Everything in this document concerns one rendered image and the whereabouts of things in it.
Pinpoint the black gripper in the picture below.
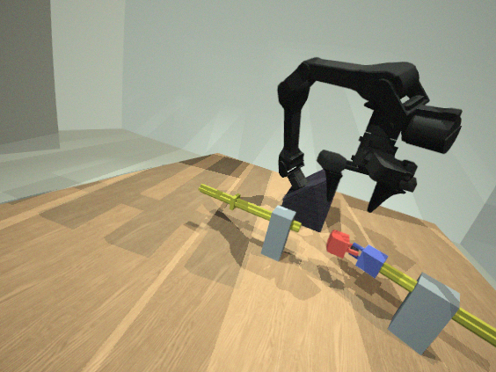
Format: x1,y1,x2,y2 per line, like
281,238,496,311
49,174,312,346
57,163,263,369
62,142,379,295
316,132,417,213

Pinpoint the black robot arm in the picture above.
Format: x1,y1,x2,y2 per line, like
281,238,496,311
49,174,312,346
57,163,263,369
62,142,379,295
278,57,462,192

